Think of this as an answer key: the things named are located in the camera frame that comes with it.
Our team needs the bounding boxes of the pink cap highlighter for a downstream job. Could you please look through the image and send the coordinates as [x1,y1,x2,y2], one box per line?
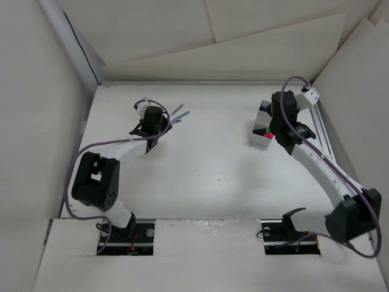
[264,133,274,139]

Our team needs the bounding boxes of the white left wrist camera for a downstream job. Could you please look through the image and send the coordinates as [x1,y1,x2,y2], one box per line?
[134,97,151,119]

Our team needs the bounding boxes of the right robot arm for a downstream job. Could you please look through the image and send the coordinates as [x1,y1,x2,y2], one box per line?
[269,88,382,243]

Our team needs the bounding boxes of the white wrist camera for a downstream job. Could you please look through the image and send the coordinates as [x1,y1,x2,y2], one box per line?
[296,86,320,110]
[134,97,151,119]

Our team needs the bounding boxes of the aluminium rail right side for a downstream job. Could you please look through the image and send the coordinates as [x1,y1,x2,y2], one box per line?
[309,99,336,162]

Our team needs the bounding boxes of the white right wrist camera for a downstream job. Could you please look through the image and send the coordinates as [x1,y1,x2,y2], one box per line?
[296,86,320,110]

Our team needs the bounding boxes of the grey green pen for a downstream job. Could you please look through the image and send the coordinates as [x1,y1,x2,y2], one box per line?
[170,103,184,116]

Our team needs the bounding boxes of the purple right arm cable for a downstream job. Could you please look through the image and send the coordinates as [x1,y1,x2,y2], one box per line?
[280,75,382,259]

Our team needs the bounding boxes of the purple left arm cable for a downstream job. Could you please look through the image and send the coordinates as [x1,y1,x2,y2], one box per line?
[62,99,173,255]

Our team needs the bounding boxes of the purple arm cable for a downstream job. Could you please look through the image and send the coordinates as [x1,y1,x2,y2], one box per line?
[62,99,173,255]
[280,75,382,259]

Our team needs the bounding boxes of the light blue pen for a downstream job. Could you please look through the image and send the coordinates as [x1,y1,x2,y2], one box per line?
[174,111,190,120]

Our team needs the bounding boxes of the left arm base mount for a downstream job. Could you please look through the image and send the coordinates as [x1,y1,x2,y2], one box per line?
[97,219,156,256]

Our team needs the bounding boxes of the white compartment organizer box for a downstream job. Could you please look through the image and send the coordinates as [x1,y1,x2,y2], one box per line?
[249,100,274,149]

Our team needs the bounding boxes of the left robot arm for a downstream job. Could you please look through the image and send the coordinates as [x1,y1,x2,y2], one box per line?
[71,100,171,242]

